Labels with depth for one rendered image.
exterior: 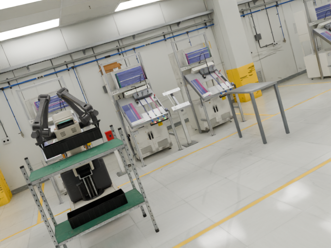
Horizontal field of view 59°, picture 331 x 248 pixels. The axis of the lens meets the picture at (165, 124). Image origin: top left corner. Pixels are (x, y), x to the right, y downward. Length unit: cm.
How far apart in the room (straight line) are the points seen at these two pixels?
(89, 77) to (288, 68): 567
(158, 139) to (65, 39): 306
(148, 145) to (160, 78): 232
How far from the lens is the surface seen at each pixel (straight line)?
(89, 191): 382
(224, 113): 608
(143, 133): 538
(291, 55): 954
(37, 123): 313
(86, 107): 310
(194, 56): 597
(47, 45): 689
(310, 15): 818
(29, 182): 273
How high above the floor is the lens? 149
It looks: 10 degrees down
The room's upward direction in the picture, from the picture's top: 19 degrees counter-clockwise
